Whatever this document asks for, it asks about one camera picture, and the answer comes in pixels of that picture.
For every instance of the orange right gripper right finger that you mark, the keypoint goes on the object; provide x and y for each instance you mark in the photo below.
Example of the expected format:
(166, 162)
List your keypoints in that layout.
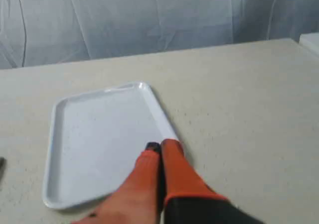
(189, 200)

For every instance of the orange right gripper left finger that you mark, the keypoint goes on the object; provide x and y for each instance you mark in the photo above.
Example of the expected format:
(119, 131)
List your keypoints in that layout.
(137, 200)

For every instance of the white plastic tray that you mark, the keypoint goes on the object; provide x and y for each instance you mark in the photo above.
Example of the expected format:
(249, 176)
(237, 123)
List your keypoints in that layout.
(94, 140)

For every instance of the dark object at left edge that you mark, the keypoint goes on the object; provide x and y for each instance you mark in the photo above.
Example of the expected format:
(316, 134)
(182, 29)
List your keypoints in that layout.
(2, 166)

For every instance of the white box at table edge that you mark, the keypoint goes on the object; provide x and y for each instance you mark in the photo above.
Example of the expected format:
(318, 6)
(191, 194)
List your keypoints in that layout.
(310, 42)

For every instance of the white backdrop cloth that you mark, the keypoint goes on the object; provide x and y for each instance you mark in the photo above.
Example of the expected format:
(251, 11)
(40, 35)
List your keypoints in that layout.
(39, 32)

